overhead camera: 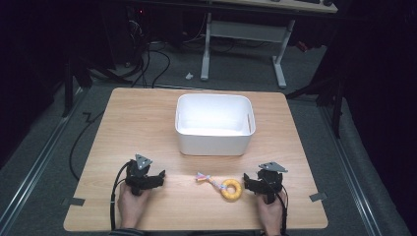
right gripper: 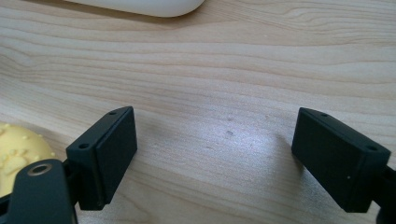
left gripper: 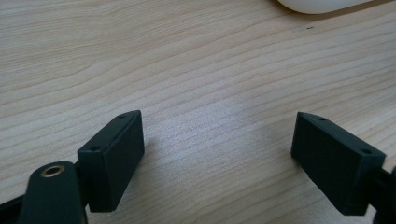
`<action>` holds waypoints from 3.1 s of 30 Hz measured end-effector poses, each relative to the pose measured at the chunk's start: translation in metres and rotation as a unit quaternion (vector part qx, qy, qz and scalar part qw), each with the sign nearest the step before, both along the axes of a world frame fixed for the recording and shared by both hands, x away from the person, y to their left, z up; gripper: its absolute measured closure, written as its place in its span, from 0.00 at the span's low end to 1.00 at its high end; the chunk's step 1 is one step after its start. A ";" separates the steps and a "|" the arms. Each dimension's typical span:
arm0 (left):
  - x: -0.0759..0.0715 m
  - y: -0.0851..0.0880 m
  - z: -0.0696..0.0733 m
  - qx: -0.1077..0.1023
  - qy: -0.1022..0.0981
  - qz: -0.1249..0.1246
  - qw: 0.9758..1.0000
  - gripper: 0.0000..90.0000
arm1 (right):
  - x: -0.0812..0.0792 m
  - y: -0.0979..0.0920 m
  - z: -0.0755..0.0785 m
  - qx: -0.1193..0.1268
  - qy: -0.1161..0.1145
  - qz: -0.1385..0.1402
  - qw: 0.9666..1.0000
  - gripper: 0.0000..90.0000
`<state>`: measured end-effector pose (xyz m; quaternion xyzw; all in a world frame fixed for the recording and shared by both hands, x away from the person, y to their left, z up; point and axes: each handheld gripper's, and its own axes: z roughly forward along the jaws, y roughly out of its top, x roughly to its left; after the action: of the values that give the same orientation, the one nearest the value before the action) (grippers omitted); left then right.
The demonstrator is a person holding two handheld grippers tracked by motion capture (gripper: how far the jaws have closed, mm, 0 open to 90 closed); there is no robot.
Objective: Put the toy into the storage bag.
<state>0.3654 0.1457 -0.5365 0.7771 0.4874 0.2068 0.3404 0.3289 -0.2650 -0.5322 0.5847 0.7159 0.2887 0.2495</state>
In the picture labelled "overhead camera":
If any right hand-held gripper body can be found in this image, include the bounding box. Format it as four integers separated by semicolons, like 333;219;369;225
256;160;289;206

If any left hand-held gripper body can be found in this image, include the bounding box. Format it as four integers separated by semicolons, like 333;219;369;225
124;152;155;198

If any yellow ring rope toy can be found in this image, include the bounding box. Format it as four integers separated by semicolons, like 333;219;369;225
195;171;244;203

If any white plastic bin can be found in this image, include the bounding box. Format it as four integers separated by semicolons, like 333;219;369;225
174;93;257;157

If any person's right hand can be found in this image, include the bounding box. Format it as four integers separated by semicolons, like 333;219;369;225
256;191;287;236

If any grey tape piece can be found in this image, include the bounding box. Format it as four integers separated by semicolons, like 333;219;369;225
309;192;328;203
60;197;87;207

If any black metal stand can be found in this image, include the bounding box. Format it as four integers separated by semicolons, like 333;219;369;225
61;53;94;118
284;73;346;139

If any dark computer tower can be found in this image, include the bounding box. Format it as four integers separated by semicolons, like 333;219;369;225
126;5;149;67

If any white-framed desk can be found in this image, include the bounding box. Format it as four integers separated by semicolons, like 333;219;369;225
200;0;339;89

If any left hand-held gripper cable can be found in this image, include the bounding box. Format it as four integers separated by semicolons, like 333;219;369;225
109;160;135;231

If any black floor cable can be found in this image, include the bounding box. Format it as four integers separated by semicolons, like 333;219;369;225
68;111;105;182

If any metal floor rail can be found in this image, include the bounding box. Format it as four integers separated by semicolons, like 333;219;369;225
319;106;384;236
0;88;87;228

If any bundle of black cables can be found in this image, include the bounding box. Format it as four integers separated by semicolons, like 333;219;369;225
126;18;172;89

